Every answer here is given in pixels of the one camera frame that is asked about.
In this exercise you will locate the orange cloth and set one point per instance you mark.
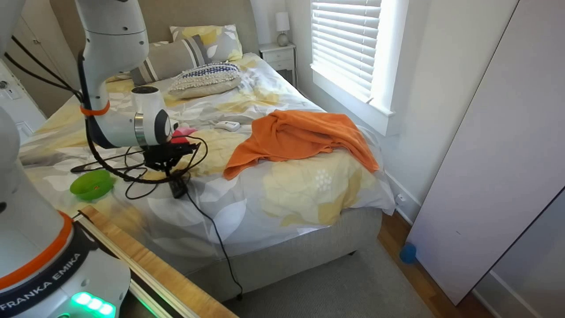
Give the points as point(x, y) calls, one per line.
point(300, 138)

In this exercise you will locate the white window frame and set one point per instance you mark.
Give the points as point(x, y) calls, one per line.
point(390, 59)

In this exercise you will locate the beige closet door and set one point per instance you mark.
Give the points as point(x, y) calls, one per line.
point(44, 41)

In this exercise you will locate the black remote control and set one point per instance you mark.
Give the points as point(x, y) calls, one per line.
point(178, 189)

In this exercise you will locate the yellow floral pillow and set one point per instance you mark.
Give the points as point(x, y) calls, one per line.
point(220, 41)

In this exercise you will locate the grey striped pillow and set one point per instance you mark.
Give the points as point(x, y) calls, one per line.
point(173, 57)

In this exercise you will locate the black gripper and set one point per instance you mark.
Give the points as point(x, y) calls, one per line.
point(164, 154)

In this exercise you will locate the white knitted pillow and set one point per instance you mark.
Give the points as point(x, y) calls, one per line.
point(203, 82)

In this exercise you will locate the white wardrobe panel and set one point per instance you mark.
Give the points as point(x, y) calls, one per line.
point(487, 147)

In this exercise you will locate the small white device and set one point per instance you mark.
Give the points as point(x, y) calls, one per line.
point(226, 124)

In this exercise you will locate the white nightstand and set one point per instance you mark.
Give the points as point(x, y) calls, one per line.
point(279, 59)

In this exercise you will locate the beige headboard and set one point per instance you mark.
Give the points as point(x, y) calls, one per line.
point(160, 15)

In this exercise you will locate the bed with floral duvet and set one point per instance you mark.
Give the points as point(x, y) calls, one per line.
point(282, 195)

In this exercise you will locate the white window blind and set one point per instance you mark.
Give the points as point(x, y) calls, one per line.
point(346, 41)

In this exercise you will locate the small white lamp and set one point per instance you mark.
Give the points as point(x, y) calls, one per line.
point(282, 27)

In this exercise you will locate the green plastic bowl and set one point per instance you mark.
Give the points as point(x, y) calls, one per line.
point(91, 184)

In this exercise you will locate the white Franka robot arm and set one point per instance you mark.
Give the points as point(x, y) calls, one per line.
point(35, 253)

